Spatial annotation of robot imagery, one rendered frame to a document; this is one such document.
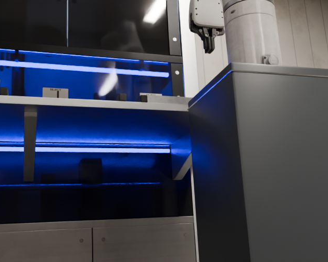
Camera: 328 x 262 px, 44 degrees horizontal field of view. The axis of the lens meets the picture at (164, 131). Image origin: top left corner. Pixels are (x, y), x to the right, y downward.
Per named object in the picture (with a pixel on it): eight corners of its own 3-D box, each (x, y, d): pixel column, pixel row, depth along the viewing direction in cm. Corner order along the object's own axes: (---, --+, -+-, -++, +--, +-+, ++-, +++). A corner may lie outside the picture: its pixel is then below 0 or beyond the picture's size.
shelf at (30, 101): (-2, 146, 138) (-2, 141, 138) (191, 148, 160) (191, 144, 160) (-15, 102, 94) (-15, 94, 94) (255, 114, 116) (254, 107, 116)
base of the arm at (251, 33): (319, 73, 87) (307, -5, 91) (237, 67, 81) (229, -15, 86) (272, 101, 104) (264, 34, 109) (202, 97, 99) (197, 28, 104)
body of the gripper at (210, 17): (214, 4, 129) (217, 37, 126) (184, 0, 126) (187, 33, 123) (225, -9, 122) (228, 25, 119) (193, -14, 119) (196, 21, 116)
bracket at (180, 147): (172, 180, 146) (170, 144, 149) (180, 180, 147) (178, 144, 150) (212, 163, 114) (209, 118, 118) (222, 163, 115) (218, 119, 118)
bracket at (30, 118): (23, 181, 130) (24, 141, 133) (33, 181, 131) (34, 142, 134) (22, 163, 99) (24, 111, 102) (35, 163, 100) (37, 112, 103)
